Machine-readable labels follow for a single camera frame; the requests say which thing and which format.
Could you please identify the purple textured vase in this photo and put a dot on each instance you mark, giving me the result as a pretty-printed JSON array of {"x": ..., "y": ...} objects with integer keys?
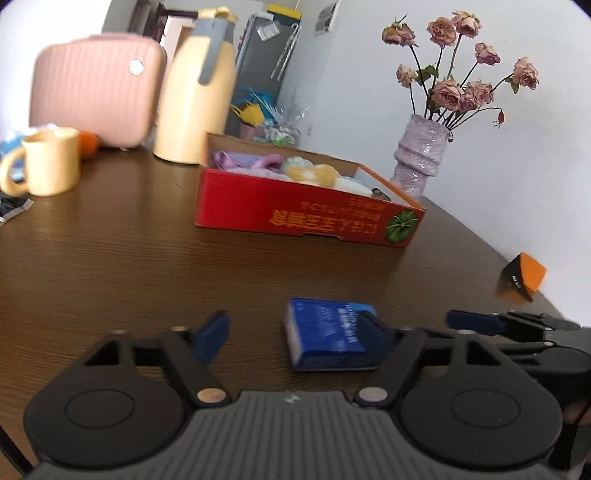
[{"x": 419, "y": 154}]

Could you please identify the blue tissue pack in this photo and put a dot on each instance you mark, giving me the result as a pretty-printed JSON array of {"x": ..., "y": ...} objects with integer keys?
[{"x": 322, "y": 336}]

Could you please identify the yellow ceramic mug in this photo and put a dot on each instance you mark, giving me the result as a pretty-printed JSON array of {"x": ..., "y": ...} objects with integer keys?
[{"x": 51, "y": 164}]

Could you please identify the grey refrigerator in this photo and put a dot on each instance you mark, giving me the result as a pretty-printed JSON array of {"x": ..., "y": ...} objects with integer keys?
[{"x": 263, "y": 56}]

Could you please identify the dried pink roses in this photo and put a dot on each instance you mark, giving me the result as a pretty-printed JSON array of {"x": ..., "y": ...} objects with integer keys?
[{"x": 446, "y": 91}]

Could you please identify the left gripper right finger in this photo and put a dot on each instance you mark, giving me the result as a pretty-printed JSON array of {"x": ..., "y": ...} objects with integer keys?
[{"x": 384, "y": 344}]

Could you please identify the yellow box on fridge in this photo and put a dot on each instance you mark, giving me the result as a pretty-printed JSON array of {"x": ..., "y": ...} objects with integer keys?
[{"x": 286, "y": 12}]

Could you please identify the cluttered storage rack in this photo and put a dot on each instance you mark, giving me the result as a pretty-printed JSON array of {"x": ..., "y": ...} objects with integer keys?
[{"x": 261, "y": 120}]

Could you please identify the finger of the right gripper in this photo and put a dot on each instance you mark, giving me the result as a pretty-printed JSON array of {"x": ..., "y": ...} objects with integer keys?
[{"x": 485, "y": 324}]

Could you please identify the clear plastic wrappers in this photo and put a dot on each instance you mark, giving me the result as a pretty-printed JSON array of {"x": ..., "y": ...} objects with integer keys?
[{"x": 11, "y": 207}]

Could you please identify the wall electrical panel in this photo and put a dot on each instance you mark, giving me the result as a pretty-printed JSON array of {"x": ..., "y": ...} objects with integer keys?
[{"x": 326, "y": 18}]

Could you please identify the yellow plush toy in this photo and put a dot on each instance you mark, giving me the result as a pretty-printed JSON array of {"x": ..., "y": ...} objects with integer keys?
[{"x": 322, "y": 175}]

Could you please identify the orange fruit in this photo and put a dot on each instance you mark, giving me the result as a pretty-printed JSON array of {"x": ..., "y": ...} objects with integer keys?
[{"x": 89, "y": 144}]

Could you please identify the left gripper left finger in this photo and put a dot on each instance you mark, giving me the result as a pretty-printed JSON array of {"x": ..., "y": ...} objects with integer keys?
[{"x": 192, "y": 346}]

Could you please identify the green iridescent soft bag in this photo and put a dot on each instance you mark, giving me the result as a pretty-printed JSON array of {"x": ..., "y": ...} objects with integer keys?
[{"x": 295, "y": 161}]

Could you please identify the pink mini suitcase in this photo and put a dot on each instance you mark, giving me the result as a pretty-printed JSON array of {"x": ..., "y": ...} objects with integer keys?
[{"x": 107, "y": 85}]

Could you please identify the yellow thermos jug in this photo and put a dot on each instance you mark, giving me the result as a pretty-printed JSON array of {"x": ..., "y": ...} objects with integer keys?
[{"x": 197, "y": 90}]

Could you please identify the red cardboard box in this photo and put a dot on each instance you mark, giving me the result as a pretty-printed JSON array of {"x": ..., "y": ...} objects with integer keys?
[{"x": 244, "y": 202}]

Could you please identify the orange black case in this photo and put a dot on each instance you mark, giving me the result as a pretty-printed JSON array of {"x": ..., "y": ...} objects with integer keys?
[{"x": 523, "y": 275}]

